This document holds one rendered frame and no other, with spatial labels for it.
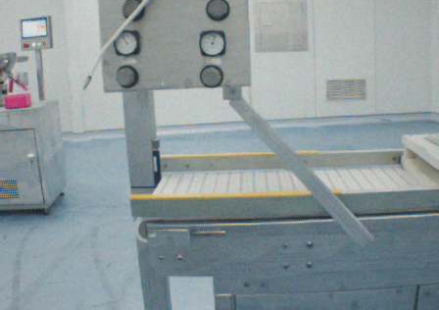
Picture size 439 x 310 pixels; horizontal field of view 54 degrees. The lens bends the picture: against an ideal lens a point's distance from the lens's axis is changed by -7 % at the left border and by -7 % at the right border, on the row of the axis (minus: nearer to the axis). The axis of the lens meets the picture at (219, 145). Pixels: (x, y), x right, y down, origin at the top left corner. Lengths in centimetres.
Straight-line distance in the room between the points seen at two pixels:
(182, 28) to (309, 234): 38
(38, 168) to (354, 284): 263
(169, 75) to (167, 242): 28
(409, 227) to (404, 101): 578
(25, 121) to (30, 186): 45
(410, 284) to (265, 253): 29
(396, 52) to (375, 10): 63
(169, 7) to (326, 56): 545
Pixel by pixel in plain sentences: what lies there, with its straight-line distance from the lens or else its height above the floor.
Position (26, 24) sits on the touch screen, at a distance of 354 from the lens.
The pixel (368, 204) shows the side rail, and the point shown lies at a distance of 77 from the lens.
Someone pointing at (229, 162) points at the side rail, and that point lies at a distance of 100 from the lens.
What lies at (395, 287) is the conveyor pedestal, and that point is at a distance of 91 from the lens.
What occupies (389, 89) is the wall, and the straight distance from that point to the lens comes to 644.
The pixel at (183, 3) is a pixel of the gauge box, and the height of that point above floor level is 115.
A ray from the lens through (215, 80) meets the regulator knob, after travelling 64.
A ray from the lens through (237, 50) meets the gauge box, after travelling 66.
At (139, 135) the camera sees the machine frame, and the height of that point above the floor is 90.
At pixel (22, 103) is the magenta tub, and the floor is 79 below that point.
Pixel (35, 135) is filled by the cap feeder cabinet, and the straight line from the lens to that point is 318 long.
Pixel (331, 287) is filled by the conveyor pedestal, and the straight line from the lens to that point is 87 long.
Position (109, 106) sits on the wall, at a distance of 591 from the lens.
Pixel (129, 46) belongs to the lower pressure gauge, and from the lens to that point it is 67.
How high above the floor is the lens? 109
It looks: 12 degrees down
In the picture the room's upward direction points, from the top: 3 degrees counter-clockwise
